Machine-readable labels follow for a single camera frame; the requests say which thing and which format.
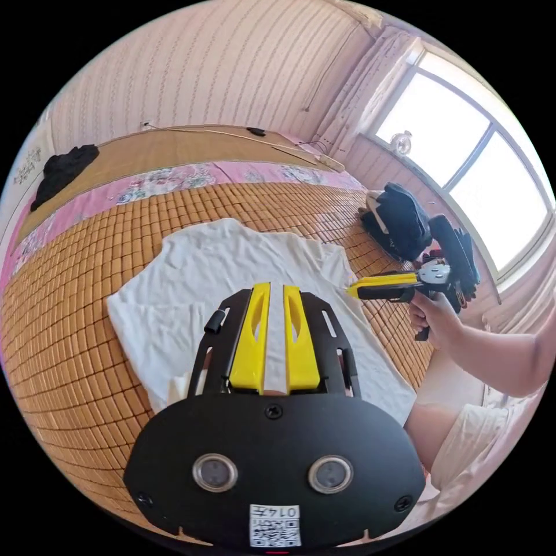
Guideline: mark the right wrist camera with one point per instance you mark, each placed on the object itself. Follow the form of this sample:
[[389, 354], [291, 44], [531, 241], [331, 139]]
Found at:
[[454, 252]]

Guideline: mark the window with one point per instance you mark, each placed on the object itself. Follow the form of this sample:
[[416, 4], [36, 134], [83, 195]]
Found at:
[[469, 147]]

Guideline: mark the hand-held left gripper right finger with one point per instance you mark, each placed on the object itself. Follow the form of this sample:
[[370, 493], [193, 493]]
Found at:
[[300, 352]]

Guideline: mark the striped curtain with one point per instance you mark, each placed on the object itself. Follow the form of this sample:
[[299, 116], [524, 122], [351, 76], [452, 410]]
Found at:
[[365, 87]]

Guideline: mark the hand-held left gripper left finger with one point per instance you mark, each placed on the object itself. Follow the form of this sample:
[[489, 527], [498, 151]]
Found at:
[[249, 347]]

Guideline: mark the bed with woven mat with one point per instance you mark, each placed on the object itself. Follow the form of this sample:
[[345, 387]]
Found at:
[[65, 326]]

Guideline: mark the small clock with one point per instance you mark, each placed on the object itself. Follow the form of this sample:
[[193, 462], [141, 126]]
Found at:
[[401, 142]]

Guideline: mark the person's right hand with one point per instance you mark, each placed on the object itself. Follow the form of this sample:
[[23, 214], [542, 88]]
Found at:
[[436, 319]]

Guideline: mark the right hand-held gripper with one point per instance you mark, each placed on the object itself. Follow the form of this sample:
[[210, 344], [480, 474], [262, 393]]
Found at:
[[436, 274]]

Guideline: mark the white short sleeve shirt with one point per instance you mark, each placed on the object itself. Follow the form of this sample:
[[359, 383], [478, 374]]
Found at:
[[208, 278]]

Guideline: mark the person's right forearm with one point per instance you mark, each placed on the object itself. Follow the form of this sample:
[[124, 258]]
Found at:
[[499, 356]]

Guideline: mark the black garment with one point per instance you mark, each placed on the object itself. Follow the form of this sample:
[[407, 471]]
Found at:
[[61, 171]]

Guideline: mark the pile of clothes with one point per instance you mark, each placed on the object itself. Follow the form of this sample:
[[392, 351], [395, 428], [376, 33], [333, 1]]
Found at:
[[401, 221]]

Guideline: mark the person's body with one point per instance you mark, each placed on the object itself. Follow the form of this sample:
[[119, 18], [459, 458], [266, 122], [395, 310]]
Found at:
[[473, 443]]

